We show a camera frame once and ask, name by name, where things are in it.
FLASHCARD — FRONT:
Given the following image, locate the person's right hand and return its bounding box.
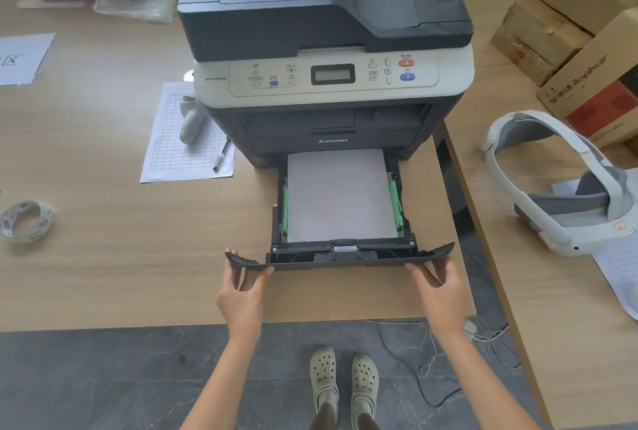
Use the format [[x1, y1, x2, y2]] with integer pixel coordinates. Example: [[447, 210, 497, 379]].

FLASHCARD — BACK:
[[404, 244, 475, 338]]

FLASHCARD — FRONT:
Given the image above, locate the person's left hand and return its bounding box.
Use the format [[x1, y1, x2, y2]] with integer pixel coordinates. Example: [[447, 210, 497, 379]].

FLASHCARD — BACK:
[[215, 247, 275, 341]]

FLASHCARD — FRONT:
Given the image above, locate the black printer tray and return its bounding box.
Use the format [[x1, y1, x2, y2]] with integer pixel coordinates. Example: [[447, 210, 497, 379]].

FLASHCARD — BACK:
[[224, 145, 456, 274]]

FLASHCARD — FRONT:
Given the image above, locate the white paper stack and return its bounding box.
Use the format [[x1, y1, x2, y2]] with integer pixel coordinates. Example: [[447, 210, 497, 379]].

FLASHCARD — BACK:
[[286, 148, 399, 244]]

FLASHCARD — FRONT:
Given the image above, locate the person's right forearm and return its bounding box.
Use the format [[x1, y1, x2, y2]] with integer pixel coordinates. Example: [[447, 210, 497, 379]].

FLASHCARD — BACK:
[[431, 327, 542, 430]]

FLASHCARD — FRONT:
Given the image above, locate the person's left forearm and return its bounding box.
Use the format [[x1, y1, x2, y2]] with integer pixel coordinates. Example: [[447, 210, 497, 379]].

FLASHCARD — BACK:
[[179, 330, 263, 430]]

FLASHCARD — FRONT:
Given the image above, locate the person's cream left clog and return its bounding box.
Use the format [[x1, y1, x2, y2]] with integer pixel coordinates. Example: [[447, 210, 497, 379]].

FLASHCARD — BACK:
[[308, 346, 340, 423]]

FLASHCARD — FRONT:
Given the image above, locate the person's cream clog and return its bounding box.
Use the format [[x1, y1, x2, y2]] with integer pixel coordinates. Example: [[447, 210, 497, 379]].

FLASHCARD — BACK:
[[308, 346, 340, 423], [350, 354, 379, 430]]

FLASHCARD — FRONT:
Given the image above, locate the person's cream right clog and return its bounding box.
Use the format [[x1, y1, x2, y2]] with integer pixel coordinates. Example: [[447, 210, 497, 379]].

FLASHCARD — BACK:
[[350, 354, 379, 430]]

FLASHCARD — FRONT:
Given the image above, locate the person's left leg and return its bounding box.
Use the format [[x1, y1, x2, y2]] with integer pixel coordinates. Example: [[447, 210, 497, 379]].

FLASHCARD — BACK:
[[314, 400, 340, 430]]

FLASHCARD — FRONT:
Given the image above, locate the person's leg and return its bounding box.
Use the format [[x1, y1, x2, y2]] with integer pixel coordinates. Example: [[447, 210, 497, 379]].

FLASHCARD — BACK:
[[314, 400, 340, 430], [354, 409, 382, 430]]

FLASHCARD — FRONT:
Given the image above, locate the person's right leg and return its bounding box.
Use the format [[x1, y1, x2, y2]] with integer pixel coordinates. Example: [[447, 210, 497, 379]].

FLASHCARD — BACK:
[[354, 409, 382, 430]]

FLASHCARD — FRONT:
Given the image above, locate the black silver pen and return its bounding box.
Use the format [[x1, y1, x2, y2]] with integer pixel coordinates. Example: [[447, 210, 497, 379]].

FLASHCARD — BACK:
[[213, 137, 231, 172]]

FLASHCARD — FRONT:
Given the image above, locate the printed grid form sheet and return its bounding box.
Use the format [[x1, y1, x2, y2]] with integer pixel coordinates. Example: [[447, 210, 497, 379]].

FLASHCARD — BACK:
[[139, 81, 236, 184]]

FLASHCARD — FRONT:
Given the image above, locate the printed white sheet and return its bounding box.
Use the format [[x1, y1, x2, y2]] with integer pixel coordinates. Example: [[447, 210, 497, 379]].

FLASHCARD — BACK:
[[550, 177, 638, 321]]

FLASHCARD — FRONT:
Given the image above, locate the clear printed tape roll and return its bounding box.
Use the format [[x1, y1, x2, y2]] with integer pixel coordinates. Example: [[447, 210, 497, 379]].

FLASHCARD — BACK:
[[0, 199, 56, 245]]

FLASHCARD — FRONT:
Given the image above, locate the small plain cardboard box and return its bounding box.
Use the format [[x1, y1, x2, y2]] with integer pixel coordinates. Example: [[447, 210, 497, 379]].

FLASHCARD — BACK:
[[490, 0, 594, 88]]

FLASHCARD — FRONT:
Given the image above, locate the red printed cardboard box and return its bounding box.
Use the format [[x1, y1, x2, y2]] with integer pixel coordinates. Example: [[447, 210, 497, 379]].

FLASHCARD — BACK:
[[536, 5, 638, 149]]

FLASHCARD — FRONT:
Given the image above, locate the white paper desk sign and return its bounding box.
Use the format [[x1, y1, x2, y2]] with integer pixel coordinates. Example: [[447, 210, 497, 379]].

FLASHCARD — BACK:
[[0, 33, 56, 88]]

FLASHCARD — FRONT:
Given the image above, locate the white grey headset strap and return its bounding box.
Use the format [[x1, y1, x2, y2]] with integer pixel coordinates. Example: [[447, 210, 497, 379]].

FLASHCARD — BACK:
[[480, 109, 638, 258]]

